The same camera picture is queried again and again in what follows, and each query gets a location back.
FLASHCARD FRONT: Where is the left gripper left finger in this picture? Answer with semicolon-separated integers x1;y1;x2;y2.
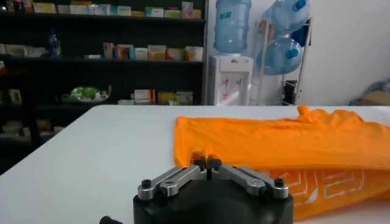
136;157;208;201

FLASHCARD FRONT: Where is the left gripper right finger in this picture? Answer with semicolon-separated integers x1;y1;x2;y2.
207;157;289;200

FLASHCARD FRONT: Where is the orange t-shirt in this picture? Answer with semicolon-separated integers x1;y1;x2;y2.
172;105;390;222

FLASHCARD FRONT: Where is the grey blue clothes pile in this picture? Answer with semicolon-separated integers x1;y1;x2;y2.
364;77;390;95

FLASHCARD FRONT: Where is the green yellow medicine box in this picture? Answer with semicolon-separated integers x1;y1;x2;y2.
157;91;177;105

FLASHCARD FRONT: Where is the large white table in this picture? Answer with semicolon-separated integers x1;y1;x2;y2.
0;105;390;224

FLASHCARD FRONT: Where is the white water dispenser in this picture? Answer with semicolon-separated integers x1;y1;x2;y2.
208;54;254;107

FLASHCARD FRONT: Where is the white box red stripe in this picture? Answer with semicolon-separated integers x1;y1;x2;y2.
133;89;156;104

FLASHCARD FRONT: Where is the white metal jug rack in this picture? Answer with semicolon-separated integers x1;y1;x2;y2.
251;16;313;107

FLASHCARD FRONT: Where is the green white bowl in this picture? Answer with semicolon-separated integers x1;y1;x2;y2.
62;85;112;103

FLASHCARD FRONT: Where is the blue capped water jug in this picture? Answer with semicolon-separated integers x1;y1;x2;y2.
255;37;304;76
270;0;311;34

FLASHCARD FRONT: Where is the yellow orange medicine box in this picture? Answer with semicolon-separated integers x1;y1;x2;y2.
147;44;168;61

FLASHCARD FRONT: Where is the teal white medicine box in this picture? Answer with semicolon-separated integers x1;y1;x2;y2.
133;47;149;61

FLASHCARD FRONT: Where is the black shelving unit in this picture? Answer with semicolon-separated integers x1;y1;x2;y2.
0;0;208;171

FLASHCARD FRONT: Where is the pink white medicine box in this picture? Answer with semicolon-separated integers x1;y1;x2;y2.
102;42;115;60

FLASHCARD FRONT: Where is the blue water jug with label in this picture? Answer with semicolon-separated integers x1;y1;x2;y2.
213;0;253;55

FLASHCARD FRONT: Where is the tan cardboard box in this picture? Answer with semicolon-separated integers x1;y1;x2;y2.
349;90;390;107

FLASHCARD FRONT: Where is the pink cartoon box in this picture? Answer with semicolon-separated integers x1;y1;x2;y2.
182;1;194;19

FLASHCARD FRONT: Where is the white blue medicine box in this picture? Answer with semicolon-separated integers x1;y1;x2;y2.
111;5;132;16

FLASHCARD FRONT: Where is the dark blue drink bottle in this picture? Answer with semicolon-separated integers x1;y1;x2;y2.
48;27;62;58

